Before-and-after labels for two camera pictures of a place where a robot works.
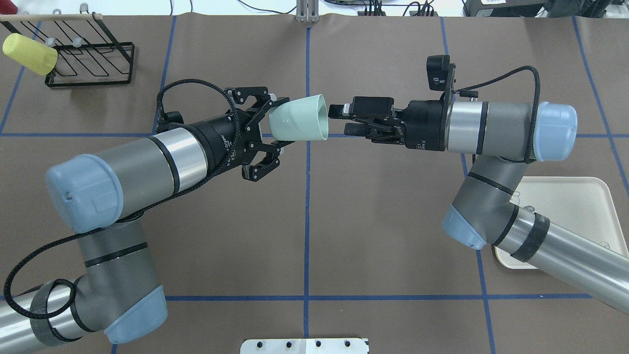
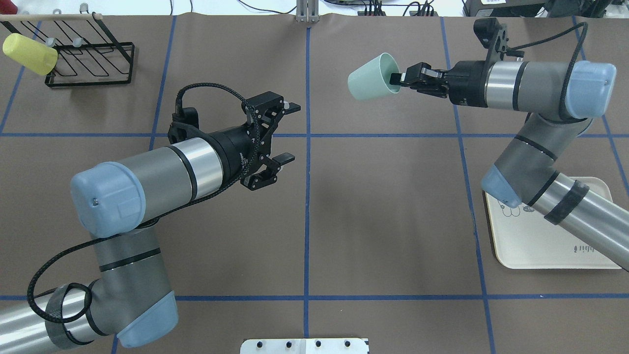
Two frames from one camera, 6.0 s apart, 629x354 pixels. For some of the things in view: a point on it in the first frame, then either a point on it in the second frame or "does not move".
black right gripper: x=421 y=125 to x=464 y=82
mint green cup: x=305 y=119 to x=371 y=80
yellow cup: x=37 y=57 does not move
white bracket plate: x=305 y=346 does not move
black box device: x=503 y=8 does not move
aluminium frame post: x=307 y=11 does not move
